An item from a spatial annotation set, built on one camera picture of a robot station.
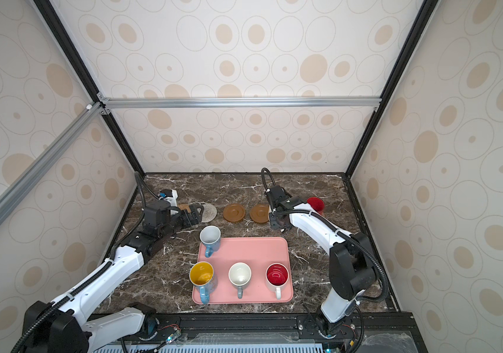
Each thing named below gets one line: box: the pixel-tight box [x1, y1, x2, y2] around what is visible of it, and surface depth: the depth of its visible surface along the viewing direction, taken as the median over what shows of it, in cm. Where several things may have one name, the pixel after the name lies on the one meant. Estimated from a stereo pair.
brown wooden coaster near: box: [222, 202, 246, 223], surface depth 105 cm
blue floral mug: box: [199, 225, 222, 259], surface depth 88 cm
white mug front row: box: [227, 261, 253, 299], surface depth 79 cm
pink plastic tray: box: [188, 236, 294, 306], surface depth 85 cm
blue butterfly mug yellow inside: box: [188, 261, 218, 305], surface depth 78 cm
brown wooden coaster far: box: [250, 203, 270, 224], surface depth 105 cm
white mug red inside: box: [264, 262, 290, 301], surface depth 81 cm
